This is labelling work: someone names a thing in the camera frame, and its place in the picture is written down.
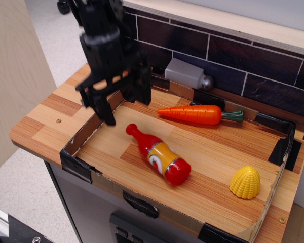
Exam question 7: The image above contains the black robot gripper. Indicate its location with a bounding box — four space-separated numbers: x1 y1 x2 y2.
76 29 151 126

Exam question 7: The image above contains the red hot sauce bottle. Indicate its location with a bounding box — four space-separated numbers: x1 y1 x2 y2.
126 124 192 186

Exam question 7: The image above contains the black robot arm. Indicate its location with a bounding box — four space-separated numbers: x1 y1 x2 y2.
67 1 151 126

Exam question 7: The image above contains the grey salt shaker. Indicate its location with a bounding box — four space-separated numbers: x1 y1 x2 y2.
165 58 214 91

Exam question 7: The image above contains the orange plastic toy carrot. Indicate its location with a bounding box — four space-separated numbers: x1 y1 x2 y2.
157 105 244 125

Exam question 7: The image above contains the black chair caster wheel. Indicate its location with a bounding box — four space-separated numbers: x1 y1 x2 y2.
57 0 70 15

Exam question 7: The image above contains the yellow plastic corn piece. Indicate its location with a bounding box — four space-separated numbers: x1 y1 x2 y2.
229 166 260 199

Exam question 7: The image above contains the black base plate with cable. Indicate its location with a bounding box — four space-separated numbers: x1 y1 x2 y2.
0 214 52 243

